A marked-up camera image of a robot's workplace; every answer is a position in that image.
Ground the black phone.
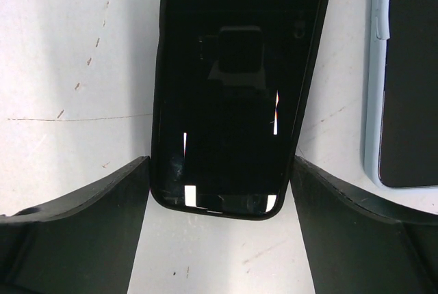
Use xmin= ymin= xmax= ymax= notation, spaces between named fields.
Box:
xmin=151 ymin=0 xmax=329 ymax=220

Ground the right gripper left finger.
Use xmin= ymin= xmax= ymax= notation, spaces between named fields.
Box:
xmin=1 ymin=157 xmax=149 ymax=293

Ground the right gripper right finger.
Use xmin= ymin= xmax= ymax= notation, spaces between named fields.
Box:
xmin=289 ymin=157 xmax=437 ymax=293

